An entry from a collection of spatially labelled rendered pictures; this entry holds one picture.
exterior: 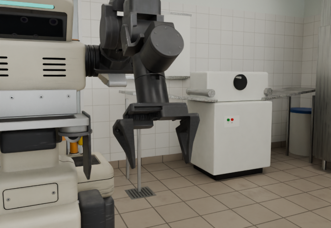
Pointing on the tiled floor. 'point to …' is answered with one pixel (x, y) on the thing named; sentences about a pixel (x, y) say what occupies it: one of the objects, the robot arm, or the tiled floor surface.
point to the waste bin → (300, 131)
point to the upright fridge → (323, 88)
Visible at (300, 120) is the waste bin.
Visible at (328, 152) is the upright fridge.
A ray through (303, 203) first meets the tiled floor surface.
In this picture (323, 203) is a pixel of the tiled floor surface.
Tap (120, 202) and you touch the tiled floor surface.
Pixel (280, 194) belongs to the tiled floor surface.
